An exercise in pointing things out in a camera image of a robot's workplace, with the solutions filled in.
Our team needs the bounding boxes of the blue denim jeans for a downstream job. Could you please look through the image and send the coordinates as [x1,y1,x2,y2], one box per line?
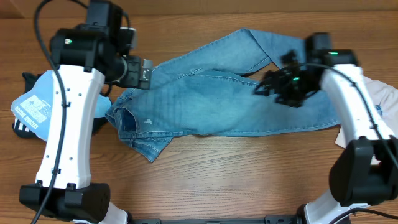
[106,29,339,161]

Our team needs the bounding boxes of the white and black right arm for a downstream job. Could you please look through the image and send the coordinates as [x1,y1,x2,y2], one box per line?
[254,33,397,224]

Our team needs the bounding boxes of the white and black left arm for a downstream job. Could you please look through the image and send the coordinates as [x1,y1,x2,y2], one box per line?
[19,1,152,224]

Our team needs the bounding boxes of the black folded garment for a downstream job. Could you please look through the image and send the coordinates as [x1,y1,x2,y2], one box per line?
[11,72,108,140]

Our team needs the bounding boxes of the beige folded cloth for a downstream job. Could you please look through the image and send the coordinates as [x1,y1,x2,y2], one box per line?
[335,76,398,149]

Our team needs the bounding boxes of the light blue printed t-shirt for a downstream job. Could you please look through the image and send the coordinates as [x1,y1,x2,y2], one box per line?
[10,69,113,142]

